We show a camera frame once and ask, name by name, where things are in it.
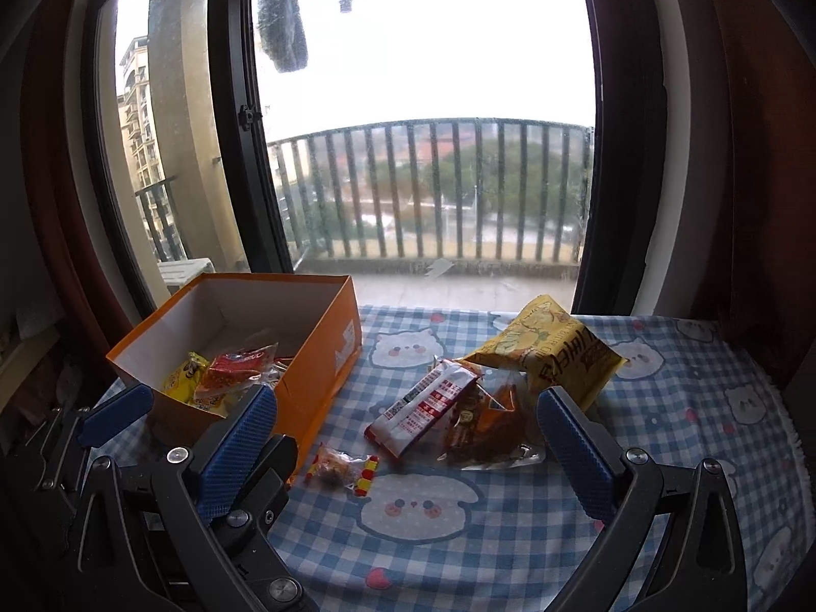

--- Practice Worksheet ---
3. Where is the small candy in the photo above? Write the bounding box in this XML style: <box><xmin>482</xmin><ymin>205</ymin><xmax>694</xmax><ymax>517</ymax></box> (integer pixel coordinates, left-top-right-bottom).
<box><xmin>304</xmin><ymin>444</ymin><xmax>379</xmax><ymax>497</ymax></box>

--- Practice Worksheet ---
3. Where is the orange cardboard box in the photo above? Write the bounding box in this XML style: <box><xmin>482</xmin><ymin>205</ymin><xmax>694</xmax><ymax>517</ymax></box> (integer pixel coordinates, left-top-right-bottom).
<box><xmin>107</xmin><ymin>273</ymin><xmax>363</xmax><ymax>466</ymax></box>

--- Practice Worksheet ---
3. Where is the balcony metal railing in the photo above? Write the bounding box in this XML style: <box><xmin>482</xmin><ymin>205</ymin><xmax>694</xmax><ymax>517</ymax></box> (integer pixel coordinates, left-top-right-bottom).
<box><xmin>133</xmin><ymin>116</ymin><xmax>596</xmax><ymax>264</ymax></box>

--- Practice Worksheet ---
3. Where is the yellow cartoon snack bag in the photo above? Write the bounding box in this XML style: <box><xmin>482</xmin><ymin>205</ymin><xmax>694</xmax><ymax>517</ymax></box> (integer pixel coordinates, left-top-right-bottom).
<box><xmin>161</xmin><ymin>352</ymin><xmax>210</xmax><ymax>405</ymax></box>

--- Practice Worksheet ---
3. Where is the outdoor air conditioner unit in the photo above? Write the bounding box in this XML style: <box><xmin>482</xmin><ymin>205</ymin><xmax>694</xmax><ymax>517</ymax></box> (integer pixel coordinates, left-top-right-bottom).
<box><xmin>158</xmin><ymin>259</ymin><xmax>214</xmax><ymax>294</ymax></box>

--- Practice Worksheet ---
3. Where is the yellow honey butter chip bag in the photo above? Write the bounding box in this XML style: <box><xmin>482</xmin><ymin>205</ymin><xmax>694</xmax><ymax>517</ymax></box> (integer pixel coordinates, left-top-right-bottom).
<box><xmin>465</xmin><ymin>294</ymin><xmax>624</xmax><ymax>411</ymax></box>

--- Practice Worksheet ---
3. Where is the blue checkered bear tablecloth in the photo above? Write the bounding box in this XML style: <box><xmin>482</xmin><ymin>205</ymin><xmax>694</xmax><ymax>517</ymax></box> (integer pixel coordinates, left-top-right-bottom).
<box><xmin>88</xmin><ymin>302</ymin><xmax>816</xmax><ymax>612</ymax></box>

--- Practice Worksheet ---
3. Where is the red white silver snack packet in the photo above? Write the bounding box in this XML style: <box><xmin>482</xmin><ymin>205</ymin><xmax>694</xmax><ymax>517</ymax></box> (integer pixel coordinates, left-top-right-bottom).
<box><xmin>364</xmin><ymin>359</ymin><xmax>480</xmax><ymax>458</ymax></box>

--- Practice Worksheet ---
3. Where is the black window frame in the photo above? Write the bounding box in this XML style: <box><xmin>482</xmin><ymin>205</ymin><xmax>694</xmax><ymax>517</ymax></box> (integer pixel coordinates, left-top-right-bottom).
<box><xmin>75</xmin><ymin>0</ymin><xmax>668</xmax><ymax>322</ymax></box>

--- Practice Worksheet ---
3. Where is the clear orange spicy snack pack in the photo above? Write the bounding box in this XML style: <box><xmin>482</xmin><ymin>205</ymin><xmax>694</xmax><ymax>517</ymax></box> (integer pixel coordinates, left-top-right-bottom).
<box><xmin>188</xmin><ymin>344</ymin><xmax>289</xmax><ymax>417</ymax></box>

